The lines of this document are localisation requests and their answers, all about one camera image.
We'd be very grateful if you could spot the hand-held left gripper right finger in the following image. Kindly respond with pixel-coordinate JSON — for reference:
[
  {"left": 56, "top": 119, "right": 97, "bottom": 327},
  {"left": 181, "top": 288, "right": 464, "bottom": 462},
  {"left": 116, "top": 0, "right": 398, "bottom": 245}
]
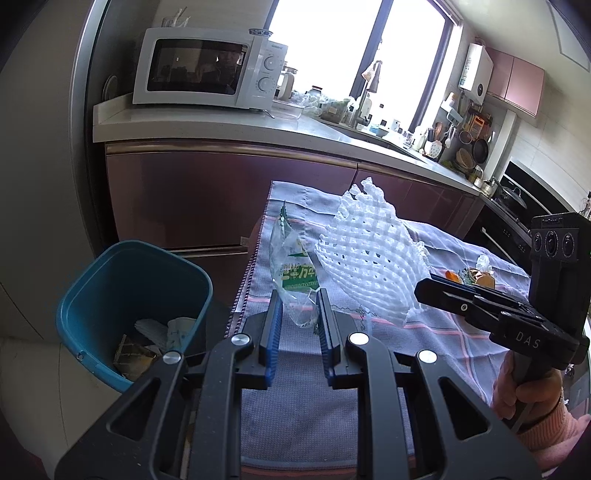
[{"left": 316, "top": 287, "right": 542, "bottom": 480}]

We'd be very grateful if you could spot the white foam fruit net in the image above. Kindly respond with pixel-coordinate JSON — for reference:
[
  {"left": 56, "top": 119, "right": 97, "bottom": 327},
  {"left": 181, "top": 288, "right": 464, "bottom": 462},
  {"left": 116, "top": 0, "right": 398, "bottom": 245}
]
[{"left": 314, "top": 178, "right": 432, "bottom": 326}]

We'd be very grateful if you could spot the glass kettle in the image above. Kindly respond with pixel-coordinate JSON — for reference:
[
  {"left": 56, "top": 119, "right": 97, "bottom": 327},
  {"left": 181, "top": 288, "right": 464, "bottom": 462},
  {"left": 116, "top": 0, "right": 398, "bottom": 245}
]
[{"left": 276, "top": 65, "right": 298, "bottom": 102}]

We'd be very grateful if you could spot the tan cardboard piece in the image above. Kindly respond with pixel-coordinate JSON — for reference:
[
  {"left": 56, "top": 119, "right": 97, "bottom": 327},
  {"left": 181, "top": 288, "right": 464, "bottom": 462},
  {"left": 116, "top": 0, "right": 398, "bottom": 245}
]
[{"left": 113, "top": 335, "right": 160, "bottom": 379}]

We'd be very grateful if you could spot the kitchen counter with cabinets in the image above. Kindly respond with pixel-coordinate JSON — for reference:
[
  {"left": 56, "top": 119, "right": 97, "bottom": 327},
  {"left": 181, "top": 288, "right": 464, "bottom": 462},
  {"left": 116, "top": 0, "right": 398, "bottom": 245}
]
[{"left": 92, "top": 90, "right": 490, "bottom": 305}]

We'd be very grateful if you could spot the clear bag of greens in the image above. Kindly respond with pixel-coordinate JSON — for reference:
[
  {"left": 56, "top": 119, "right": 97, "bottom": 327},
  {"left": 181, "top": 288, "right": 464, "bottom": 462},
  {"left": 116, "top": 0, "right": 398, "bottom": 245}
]
[{"left": 318, "top": 98, "right": 352, "bottom": 123}]

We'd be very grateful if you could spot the black built-in oven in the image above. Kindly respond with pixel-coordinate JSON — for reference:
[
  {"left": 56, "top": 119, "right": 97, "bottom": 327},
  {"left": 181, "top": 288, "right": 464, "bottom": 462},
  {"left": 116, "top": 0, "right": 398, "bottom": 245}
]
[{"left": 464, "top": 203, "right": 532, "bottom": 264}]

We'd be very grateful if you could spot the grey refrigerator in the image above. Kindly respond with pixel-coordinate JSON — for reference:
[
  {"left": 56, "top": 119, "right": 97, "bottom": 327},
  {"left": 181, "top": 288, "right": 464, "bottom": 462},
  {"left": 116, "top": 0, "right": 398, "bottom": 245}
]
[{"left": 0, "top": 0, "right": 112, "bottom": 342}]

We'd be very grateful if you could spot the black glass wall panel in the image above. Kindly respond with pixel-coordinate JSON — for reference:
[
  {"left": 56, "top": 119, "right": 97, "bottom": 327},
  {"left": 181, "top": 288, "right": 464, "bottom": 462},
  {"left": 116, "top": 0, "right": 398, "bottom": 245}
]
[{"left": 501, "top": 159, "right": 583, "bottom": 217}]

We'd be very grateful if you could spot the pink wall cabinet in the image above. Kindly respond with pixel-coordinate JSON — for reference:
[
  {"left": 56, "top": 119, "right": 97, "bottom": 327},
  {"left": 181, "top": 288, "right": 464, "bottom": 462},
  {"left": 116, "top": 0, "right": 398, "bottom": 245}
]
[{"left": 485, "top": 46, "right": 546, "bottom": 117}]

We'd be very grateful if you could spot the clear glass dish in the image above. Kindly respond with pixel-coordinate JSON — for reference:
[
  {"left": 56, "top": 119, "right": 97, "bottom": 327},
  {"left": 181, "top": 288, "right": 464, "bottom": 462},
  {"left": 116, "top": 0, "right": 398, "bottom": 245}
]
[{"left": 270, "top": 99, "right": 306, "bottom": 118}]

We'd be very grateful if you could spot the steel sink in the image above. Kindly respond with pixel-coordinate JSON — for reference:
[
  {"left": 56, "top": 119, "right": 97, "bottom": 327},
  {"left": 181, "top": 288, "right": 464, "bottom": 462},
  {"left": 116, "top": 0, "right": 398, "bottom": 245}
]
[{"left": 332, "top": 122, "right": 416, "bottom": 153}]

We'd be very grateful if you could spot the white microwave oven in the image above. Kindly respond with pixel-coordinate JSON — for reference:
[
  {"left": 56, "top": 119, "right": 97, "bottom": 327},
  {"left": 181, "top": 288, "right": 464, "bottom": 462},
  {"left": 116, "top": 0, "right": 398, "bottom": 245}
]
[{"left": 132, "top": 27, "right": 289, "bottom": 113}]

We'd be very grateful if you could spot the small clear green-striped wrapper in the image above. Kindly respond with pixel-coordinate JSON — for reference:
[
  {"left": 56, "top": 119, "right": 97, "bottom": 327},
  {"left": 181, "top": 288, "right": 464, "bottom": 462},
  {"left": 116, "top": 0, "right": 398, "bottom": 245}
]
[{"left": 460, "top": 255, "right": 492, "bottom": 283}]

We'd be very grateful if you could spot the steel kitchen faucet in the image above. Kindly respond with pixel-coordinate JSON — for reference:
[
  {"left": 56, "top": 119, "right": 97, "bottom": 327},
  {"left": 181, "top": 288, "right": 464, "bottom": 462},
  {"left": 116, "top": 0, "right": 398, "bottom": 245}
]
[{"left": 351, "top": 60, "right": 384, "bottom": 130}]

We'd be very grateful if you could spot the white water heater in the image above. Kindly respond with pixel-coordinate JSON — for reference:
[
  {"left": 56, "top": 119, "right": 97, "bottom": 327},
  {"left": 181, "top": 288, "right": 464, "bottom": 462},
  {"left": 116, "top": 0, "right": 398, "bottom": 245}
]
[{"left": 458, "top": 42, "right": 494, "bottom": 106}]

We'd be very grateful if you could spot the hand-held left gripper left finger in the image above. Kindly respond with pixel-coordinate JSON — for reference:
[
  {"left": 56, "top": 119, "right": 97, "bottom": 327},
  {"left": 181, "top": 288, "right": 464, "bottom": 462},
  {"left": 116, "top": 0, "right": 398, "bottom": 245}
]
[{"left": 54, "top": 288, "right": 283, "bottom": 480}]

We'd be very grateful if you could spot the blue plastic bin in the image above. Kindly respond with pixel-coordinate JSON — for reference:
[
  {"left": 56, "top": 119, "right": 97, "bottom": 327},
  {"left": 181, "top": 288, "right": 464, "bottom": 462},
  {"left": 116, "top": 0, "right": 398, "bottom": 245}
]
[{"left": 56, "top": 240, "right": 214, "bottom": 394}]

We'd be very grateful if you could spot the clear green-print plastic bag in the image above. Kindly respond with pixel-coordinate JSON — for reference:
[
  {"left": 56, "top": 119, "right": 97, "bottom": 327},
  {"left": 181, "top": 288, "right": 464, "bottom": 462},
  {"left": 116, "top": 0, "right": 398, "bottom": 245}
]
[{"left": 269, "top": 200, "right": 324, "bottom": 330}]

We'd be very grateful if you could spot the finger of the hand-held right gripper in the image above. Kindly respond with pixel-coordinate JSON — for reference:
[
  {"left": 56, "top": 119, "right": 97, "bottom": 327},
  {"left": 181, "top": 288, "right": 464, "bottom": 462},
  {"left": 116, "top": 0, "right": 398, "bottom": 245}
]
[
  {"left": 429, "top": 275, "right": 532, "bottom": 310},
  {"left": 414, "top": 278, "right": 502, "bottom": 326}
]

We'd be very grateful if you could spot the kitchen window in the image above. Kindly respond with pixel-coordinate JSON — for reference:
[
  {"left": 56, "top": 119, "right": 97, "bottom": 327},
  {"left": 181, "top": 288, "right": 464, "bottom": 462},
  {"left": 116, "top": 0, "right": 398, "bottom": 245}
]
[{"left": 265, "top": 0, "right": 462, "bottom": 134}]

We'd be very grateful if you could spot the person's right hand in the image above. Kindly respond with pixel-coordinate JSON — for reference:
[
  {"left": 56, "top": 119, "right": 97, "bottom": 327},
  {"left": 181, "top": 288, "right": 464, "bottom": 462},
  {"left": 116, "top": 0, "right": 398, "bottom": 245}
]
[{"left": 490, "top": 353, "right": 566, "bottom": 423}]

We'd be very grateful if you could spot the black wok with lid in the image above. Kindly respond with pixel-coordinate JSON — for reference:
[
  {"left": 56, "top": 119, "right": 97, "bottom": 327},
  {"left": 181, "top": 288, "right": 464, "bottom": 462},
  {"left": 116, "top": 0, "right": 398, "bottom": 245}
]
[{"left": 496, "top": 185, "right": 527, "bottom": 208}]

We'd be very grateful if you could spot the striped grey tablecloth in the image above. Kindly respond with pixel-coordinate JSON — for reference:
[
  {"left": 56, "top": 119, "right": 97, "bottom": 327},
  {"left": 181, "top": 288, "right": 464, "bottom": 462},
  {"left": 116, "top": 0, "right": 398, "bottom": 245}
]
[{"left": 224, "top": 180, "right": 532, "bottom": 480}]

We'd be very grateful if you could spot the hanging black frying pan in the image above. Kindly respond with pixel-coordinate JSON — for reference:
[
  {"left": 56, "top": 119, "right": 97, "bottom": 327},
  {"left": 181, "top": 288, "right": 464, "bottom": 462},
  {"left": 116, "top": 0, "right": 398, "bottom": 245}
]
[{"left": 471, "top": 134, "right": 495, "bottom": 164}]

